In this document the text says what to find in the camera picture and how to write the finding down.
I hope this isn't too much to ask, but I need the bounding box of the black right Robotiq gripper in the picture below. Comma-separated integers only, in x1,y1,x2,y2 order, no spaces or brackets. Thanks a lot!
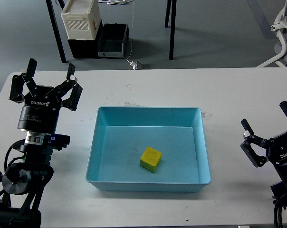
240,101,287,186

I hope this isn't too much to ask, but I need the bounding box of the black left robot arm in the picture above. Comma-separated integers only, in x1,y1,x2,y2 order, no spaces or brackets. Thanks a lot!
0,59,83,228

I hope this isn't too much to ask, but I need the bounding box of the yellow block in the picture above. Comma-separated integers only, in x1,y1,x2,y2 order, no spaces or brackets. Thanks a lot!
140,147,162,172

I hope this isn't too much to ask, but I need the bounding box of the white plastic crate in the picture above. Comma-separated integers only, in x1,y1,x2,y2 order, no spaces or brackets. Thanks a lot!
61,0,101,40

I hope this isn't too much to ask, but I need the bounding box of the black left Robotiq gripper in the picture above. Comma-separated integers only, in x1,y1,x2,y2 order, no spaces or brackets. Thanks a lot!
9,58,83,133

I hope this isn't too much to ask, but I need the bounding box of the white power adapter with cable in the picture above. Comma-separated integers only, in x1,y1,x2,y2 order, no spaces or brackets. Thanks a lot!
126,1,144,70

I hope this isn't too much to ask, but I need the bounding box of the black table leg right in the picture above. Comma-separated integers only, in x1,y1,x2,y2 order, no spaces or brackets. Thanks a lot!
164,0,177,60

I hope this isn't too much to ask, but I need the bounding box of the black crate under white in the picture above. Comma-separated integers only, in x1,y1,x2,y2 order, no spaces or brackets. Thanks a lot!
68,22,103,59

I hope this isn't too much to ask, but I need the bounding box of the light blue plastic tray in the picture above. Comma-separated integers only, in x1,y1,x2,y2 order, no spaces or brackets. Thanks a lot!
86,107,211,192

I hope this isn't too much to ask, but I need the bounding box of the white office chair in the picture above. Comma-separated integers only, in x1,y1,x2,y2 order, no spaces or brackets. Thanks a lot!
258,1,287,67

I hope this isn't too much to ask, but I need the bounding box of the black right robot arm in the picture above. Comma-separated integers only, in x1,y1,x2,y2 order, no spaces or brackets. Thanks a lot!
240,101,287,228

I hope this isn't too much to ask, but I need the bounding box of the black open bin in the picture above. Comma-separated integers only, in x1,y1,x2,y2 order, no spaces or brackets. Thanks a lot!
98,24,129,58

